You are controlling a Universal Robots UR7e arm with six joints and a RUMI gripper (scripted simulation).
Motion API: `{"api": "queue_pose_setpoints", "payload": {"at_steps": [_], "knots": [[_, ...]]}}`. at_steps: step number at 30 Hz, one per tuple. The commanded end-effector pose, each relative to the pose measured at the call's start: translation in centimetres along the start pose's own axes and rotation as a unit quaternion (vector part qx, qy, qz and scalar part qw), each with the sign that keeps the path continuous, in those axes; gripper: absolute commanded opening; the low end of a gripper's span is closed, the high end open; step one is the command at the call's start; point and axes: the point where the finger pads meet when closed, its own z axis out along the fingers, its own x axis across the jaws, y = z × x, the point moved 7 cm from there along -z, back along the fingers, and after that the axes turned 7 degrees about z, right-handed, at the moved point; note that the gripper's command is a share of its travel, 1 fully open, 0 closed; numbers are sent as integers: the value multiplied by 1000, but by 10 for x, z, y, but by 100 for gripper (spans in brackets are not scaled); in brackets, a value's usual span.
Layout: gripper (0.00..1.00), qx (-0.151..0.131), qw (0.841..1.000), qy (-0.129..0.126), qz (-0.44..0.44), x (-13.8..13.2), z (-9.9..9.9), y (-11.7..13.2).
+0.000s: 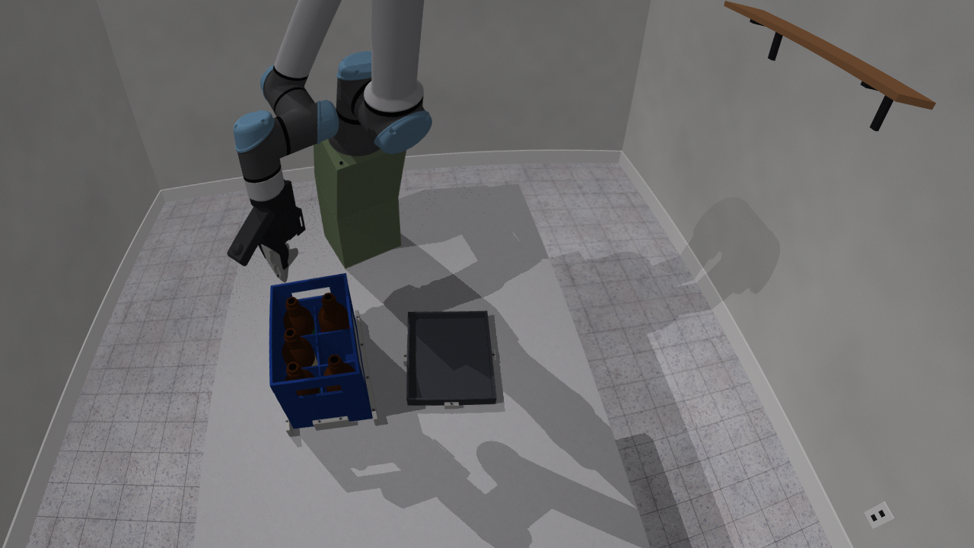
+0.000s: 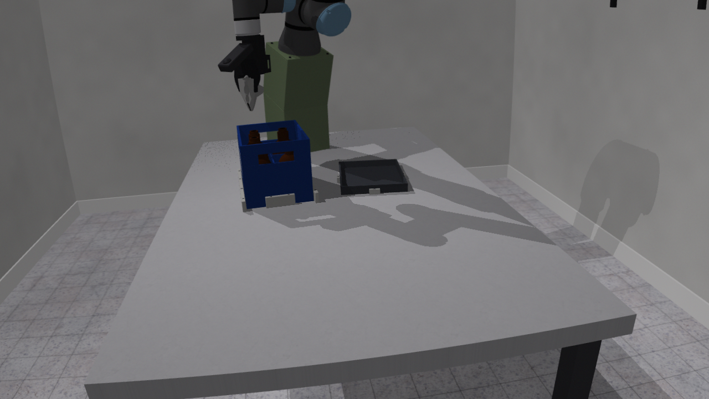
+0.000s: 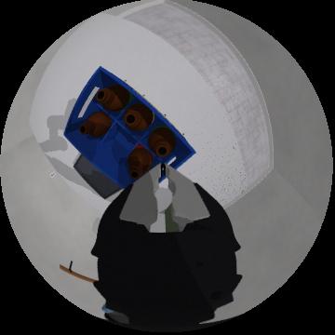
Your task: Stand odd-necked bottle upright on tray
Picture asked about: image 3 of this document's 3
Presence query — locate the blue crate with dividers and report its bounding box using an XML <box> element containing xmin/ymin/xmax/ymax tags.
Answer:
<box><xmin>63</xmin><ymin>66</ymin><xmax>196</xmax><ymax>189</ymax></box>

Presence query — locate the brown bottle with blue label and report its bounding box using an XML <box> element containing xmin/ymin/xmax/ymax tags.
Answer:
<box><xmin>79</xmin><ymin>112</ymin><xmax>114</xmax><ymax>138</ymax></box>

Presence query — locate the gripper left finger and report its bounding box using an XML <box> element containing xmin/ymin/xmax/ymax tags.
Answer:
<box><xmin>91</xmin><ymin>163</ymin><xmax>163</xmax><ymax>258</ymax></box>

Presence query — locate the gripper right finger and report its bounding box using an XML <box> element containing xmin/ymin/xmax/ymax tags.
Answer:
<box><xmin>163</xmin><ymin>163</ymin><xmax>241</xmax><ymax>252</ymax></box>

